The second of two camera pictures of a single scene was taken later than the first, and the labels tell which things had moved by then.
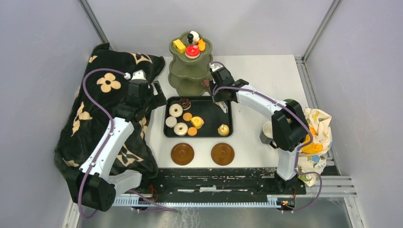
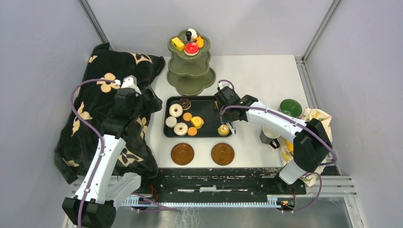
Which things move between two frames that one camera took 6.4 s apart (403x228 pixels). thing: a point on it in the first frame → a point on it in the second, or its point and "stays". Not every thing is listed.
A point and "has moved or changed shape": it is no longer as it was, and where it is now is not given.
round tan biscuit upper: (187, 117) stays
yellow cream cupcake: (223, 130) stays
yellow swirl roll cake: (197, 122) stays
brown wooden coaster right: (222, 154) stays
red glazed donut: (192, 52) has moved or changed shape
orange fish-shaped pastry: (201, 45) has moved or changed shape
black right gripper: (217, 98) → (225, 118)
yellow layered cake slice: (179, 46) stays
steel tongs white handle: (221, 104) has moved or changed shape
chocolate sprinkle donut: (186, 103) stays
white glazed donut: (176, 110) stays
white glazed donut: (180, 128) stays
